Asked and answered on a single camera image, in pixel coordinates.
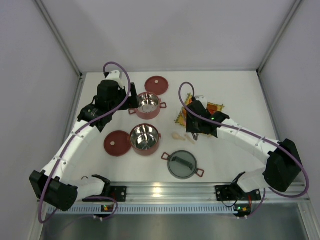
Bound metal tongs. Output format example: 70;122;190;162
192;133;199;141

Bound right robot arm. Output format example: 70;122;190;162
186;98;302;197

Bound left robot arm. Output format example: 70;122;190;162
29;80;138;212

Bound bamboo tray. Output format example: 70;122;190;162
175;93;227;138

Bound beige spoon head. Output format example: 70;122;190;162
171;132;186;141

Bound upper pink steel pot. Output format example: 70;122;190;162
128;92;167;120

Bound pink steel pot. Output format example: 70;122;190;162
128;92;167;120
129;123;162;156

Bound upper dark red lid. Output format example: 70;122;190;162
144;76;169;96

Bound dark red lid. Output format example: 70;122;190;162
103;130;131;157
144;76;169;96

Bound lower dark red lid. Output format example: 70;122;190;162
103;130;131;157

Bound lower pink steel pot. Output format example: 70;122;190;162
129;123;162;156

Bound beige spoon handle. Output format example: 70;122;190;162
184;133;196;145

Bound left camera mount white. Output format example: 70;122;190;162
105;70;124;89

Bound camera mount white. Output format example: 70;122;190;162
105;70;124;89
195;95;208;109

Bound right camera mount white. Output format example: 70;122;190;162
195;95;208;109

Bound grey lid with handle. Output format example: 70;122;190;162
161;150;205;180

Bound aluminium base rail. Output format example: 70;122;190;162
64;181;311;216

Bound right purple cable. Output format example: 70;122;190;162
178;81;310;221

